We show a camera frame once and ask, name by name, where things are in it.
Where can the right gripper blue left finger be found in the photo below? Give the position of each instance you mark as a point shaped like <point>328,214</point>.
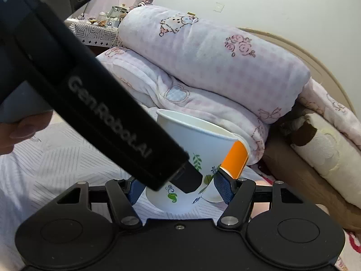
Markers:
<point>122,195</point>

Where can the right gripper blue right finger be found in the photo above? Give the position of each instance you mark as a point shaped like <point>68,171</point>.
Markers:
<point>237,195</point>

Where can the white floral paper cup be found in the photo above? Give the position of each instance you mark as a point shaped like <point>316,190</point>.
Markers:
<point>206,144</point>

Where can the pink tumbler cup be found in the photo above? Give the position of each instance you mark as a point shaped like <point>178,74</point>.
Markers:
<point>260,207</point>

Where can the orange paper cup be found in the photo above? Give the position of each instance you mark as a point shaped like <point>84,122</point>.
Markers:
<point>233,165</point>

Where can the taupe tumbler cup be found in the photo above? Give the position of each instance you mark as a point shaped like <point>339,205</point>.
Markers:
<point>323,208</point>

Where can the person's left hand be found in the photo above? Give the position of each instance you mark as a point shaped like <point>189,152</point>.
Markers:
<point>12,134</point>

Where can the lower pink checked quilt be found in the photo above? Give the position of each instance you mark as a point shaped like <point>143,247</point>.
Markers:
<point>154,88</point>

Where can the pink checked quilt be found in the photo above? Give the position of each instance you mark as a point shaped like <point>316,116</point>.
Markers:
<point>154,88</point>
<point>263,77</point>

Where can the cluttered bedside table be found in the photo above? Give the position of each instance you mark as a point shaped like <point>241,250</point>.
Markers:
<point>100,32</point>

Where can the light blue patterned cloth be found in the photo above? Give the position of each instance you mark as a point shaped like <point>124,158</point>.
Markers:
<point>38,170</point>

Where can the cream folded blanket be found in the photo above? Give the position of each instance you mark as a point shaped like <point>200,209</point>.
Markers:
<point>333,156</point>

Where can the pink floral pillow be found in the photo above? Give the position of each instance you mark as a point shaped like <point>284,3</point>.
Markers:
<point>317,99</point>

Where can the bear pattern bedspread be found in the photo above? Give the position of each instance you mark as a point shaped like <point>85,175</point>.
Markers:
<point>350,255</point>

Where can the upper pink checked quilt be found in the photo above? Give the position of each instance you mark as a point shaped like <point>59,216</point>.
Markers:
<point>263,77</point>

